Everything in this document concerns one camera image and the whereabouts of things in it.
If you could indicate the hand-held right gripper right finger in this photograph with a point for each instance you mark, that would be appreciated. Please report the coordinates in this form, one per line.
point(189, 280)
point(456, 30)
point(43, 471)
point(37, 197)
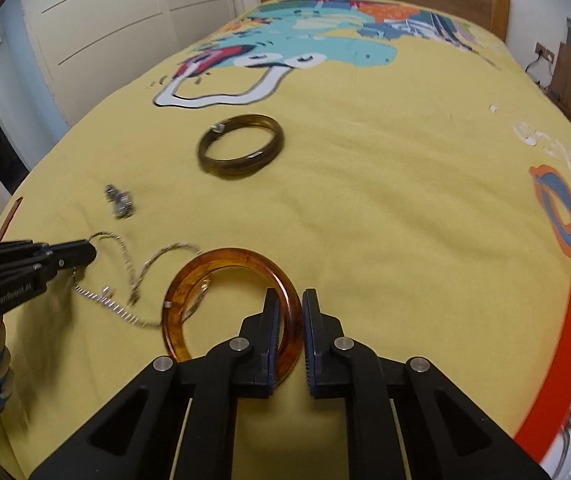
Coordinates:
point(310, 345)

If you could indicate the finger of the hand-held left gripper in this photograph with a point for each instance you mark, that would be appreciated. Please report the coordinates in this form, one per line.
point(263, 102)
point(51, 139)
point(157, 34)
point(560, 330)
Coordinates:
point(77, 252)
point(25, 271)

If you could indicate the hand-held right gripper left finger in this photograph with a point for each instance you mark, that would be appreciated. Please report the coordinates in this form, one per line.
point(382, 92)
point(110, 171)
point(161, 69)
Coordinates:
point(273, 340)

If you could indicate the amber resin bangle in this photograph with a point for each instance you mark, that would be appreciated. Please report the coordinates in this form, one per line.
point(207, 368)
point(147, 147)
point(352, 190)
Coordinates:
point(225, 257)

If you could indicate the red jewelry box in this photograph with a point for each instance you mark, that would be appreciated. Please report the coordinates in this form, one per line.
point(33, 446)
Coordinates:
point(555, 360)

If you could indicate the silver wristwatch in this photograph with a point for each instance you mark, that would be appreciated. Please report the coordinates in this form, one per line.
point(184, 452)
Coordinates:
point(121, 203)

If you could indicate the yellow printed blanket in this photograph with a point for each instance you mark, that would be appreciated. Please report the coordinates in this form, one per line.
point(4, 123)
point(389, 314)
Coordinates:
point(390, 210)

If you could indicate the dark olive bangle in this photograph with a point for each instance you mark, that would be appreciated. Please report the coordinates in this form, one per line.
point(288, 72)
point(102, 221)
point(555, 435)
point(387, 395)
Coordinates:
point(230, 166)

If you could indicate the white wardrobe doors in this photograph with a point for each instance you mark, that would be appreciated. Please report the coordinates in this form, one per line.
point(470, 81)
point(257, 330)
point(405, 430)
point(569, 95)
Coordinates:
point(115, 20)

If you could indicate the wall power socket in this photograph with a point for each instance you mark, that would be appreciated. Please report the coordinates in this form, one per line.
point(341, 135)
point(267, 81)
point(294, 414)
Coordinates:
point(545, 50)

